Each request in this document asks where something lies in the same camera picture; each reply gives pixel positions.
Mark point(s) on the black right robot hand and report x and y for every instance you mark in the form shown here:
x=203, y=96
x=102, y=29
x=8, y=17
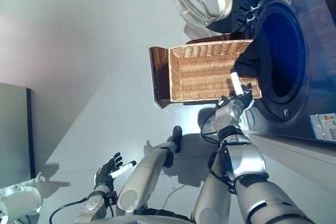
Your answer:
x=245, y=99

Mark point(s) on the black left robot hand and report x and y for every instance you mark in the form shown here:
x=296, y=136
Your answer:
x=103, y=174

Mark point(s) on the black garment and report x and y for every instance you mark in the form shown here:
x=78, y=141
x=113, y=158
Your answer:
x=246, y=61

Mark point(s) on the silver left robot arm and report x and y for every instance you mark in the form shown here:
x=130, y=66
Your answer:
x=92, y=205

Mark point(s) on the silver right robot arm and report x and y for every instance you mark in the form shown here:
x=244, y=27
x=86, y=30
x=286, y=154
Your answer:
x=246, y=161

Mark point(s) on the dark grey washing machine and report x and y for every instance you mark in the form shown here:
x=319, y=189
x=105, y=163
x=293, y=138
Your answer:
x=315, y=64

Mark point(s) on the woven wicker laundry basket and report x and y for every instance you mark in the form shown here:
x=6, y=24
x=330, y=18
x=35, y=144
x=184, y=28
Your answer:
x=202, y=77

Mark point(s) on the grey robot torso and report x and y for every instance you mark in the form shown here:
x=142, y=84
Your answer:
x=168, y=220

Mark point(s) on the energy label sticker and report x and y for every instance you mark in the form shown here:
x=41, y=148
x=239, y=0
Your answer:
x=323, y=127

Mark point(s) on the white cylindrical device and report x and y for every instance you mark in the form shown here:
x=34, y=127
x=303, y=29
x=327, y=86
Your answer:
x=21, y=203

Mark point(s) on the grey cabinet panel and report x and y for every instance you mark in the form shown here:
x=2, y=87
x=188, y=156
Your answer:
x=15, y=129

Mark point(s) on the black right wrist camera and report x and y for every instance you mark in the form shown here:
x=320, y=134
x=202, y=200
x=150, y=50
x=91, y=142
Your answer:
x=222, y=101

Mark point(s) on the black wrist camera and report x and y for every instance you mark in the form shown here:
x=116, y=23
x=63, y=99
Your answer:
x=111, y=198
x=222, y=101

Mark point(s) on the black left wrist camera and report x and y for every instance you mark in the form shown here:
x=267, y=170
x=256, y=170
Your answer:
x=111, y=198

